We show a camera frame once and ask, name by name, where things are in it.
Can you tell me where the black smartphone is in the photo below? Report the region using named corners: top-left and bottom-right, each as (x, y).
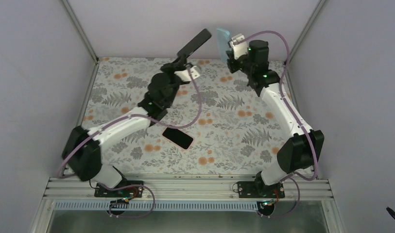
top-left (177, 29), bottom-right (212, 58)

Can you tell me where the light blue phone case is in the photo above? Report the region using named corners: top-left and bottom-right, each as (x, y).
top-left (216, 27), bottom-right (231, 63)

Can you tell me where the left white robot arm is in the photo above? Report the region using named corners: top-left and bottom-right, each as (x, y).
top-left (58, 54), bottom-right (202, 197)

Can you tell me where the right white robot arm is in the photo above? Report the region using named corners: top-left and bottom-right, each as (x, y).
top-left (226, 38), bottom-right (324, 198)

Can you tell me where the phone in pink case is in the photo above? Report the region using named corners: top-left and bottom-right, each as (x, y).
top-left (162, 128), bottom-right (194, 150)

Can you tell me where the floral patterned table mat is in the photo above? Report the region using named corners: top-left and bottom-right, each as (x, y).
top-left (82, 57), bottom-right (287, 175)

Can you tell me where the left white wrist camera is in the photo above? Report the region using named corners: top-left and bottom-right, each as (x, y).
top-left (174, 66), bottom-right (202, 84)

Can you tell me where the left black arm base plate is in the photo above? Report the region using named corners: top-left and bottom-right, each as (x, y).
top-left (94, 184), bottom-right (143, 199)

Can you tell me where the slotted grey cable duct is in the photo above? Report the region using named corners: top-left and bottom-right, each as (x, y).
top-left (54, 200), bottom-right (272, 212)

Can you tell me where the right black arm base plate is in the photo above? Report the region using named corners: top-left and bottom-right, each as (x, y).
top-left (236, 181), bottom-right (285, 199)

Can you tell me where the aluminium mounting rail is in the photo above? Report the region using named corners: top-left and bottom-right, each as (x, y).
top-left (43, 174), bottom-right (334, 201)

